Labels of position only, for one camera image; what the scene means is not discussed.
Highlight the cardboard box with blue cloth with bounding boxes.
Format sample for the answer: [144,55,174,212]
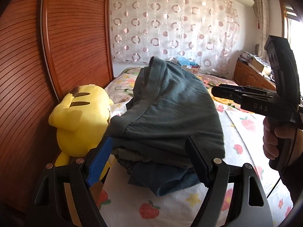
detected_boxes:
[177,56,200,74]

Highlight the wooden side cabinet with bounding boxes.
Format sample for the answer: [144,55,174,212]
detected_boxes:
[233,60,276,90]

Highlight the white floral bed sheet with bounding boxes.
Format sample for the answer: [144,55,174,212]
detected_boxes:
[98,103,293,226]

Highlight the right hand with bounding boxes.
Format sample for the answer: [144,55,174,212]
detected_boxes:
[263,117,302,164]

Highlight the folded grey garment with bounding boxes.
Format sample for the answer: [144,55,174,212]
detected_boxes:
[112,149,149,170]

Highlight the cardboard box on cabinet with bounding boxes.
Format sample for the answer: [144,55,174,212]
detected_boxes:
[251,58,272,76]

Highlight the yellow plush toy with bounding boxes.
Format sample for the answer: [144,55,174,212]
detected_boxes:
[48,84,113,166]

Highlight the teal blue pants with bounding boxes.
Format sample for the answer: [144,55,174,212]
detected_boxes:
[106,57,225,169]

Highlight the wooden wardrobe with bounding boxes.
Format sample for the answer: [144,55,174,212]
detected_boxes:
[1,0,113,212]

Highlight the folded blue jeans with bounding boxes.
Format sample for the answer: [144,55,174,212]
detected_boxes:
[127,162,200,197]

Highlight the window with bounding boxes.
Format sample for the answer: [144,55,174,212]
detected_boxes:
[279,0,302,52]

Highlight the pink circle pattern curtain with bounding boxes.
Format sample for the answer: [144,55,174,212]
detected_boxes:
[110,0,240,76]

